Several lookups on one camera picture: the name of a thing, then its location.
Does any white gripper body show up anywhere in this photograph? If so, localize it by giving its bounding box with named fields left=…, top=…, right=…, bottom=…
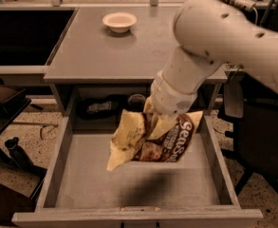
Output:
left=151, top=70, right=197, bottom=115

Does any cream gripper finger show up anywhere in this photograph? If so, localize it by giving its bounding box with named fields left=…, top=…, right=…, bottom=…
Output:
left=143, top=97, right=154, bottom=113
left=147, top=113, right=177, bottom=140

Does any brown and yellow chip bag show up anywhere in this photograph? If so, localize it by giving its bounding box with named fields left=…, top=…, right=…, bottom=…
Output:
left=107, top=110, right=203, bottom=171

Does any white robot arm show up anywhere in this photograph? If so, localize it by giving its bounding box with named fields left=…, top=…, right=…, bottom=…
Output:
left=146, top=0, right=278, bottom=140

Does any grey counter cabinet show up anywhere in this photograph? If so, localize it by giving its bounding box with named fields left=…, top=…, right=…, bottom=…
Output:
left=44, top=4, right=229, bottom=116

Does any grey open drawer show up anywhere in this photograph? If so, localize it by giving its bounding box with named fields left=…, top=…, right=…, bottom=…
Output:
left=12, top=117, right=262, bottom=228

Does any black tape roll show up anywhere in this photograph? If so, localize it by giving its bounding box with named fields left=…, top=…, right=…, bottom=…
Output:
left=127, top=94, right=146, bottom=112

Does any white bowl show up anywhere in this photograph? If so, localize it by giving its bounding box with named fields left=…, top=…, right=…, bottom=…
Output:
left=102, top=12, right=137, bottom=33

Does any black office chair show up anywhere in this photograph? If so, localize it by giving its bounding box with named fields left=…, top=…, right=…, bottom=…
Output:
left=217, top=71, right=278, bottom=194

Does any black stand with dark tray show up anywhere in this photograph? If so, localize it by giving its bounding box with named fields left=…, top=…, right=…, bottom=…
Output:
left=0, top=83, right=46, bottom=200

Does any black cable bundle with plug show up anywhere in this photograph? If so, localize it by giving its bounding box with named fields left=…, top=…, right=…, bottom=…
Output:
left=76, top=94, right=128, bottom=121

